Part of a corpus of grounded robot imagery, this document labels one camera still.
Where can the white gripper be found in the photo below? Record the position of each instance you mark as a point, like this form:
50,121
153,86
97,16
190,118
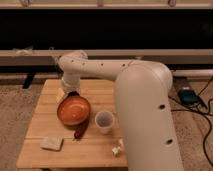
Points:
71,84

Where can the dark red pepper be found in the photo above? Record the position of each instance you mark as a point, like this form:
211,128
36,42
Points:
81,129

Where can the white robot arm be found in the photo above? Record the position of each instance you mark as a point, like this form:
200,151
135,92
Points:
141,101

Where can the orange bowl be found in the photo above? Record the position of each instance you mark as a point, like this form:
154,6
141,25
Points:
73,110

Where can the white plastic cup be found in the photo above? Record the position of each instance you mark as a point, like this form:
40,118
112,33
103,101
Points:
104,121

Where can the small white crumpled object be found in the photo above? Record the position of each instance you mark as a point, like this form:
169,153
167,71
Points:
119,148

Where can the blue power adapter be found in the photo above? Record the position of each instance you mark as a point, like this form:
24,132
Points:
187,96

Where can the white wall rail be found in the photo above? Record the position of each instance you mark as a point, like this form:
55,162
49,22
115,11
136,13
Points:
44,57

